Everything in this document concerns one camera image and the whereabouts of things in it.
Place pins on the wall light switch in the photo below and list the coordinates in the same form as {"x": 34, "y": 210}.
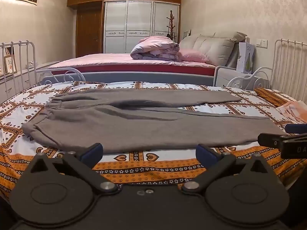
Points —
{"x": 261, "y": 42}

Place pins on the white metal bed frame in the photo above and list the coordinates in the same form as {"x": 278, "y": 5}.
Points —
{"x": 275, "y": 52}

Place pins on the folded pink quilt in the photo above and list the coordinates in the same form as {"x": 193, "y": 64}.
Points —
{"x": 156, "y": 48}

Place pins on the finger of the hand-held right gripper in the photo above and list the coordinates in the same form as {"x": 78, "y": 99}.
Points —
{"x": 268, "y": 139}
{"x": 297, "y": 128}

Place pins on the orange patterned bedsheet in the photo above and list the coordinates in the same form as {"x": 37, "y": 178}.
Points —
{"x": 148, "y": 159}

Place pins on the white low cabinet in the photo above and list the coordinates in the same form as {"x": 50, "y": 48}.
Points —
{"x": 45, "y": 65}

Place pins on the white cardboard box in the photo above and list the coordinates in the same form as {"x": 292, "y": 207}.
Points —
{"x": 244, "y": 57}

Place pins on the small picture frame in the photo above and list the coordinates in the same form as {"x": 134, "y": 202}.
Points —
{"x": 187, "y": 34}

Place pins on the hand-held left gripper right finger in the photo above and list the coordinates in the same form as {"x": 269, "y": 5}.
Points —
{"x": 203, "y": 154}

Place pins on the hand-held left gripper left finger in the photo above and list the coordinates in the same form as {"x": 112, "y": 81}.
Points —
{"x": 93, "y": 152}

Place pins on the pink sheeted bed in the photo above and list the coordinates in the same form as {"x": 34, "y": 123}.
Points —
{"x": 108, "y": 60}

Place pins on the peach cloth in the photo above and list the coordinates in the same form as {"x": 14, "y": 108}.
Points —
{"x": 295, "y": 111}

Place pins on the beige cushioned headboard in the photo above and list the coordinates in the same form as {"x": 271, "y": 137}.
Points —
{"x": 215, "y": 48}

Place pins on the white nightstand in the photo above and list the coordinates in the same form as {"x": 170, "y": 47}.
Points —
{"x": 225, "y": 75}

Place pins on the wooden door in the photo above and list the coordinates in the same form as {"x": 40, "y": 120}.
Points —
{"x": 88, "y": 31}

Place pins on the wooden coat rack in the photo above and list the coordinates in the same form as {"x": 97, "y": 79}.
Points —
{"x": 171, "y": 24}

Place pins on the gray pants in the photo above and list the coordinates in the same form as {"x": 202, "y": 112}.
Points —
{"x": 144, "y": 129}

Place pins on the pink pillow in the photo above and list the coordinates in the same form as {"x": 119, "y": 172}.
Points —
{"x": 191, "y": 55}

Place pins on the white wardrobe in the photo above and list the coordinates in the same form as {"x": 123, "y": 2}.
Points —
{"x": 139, "y": 24}

